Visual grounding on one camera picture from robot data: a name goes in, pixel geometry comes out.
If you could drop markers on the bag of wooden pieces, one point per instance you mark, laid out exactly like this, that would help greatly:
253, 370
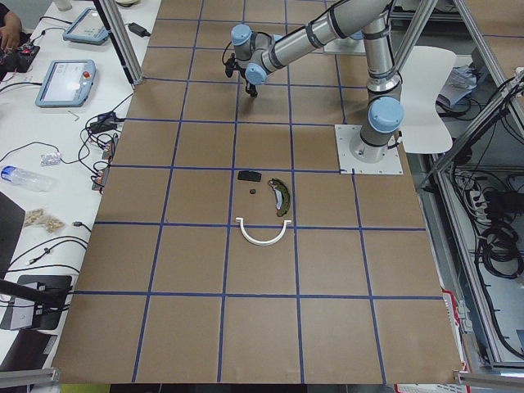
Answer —
40, 218

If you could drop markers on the near blue teach pendant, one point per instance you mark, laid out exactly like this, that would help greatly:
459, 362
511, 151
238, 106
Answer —
67, 83

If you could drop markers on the black brake pad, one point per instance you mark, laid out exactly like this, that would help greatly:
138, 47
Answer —
249, 175

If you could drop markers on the blue teach pendant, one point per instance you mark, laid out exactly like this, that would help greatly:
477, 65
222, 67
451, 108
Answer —
67, 83
87, 28

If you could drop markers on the far blue teach pendant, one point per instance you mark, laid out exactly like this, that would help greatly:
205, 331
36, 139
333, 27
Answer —
87, 28

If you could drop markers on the plastic water bottle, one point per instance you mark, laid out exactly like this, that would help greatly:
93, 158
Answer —
26, 179

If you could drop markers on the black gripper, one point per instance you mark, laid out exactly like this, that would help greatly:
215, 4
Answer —
249, 84

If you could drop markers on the blister pill pack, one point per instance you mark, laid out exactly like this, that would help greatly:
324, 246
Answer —
50, 159

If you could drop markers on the black camera stand base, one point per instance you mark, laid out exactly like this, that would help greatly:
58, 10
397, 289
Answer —
35, 302

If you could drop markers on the black power adapter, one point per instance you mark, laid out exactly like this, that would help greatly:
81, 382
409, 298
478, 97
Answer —
139, 30

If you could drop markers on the white half ring clamp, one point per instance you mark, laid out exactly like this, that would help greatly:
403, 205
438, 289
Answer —
263, 236

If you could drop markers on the white chair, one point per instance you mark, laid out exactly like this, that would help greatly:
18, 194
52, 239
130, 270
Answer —
424, 75

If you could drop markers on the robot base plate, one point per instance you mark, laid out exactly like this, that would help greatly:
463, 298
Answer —
356, 157

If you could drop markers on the green brake shoe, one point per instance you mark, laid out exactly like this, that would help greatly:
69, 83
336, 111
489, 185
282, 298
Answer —
282, 195

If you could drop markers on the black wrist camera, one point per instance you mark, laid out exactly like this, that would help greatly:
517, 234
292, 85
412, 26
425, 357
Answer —
230, 66

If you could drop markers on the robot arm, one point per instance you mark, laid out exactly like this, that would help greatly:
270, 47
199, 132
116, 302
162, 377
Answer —
256, 55

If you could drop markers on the person hand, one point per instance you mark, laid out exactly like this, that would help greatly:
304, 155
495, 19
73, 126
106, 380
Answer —
10, 32

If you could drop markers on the aluminium frame post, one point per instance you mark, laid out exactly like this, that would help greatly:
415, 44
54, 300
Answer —
114, 25

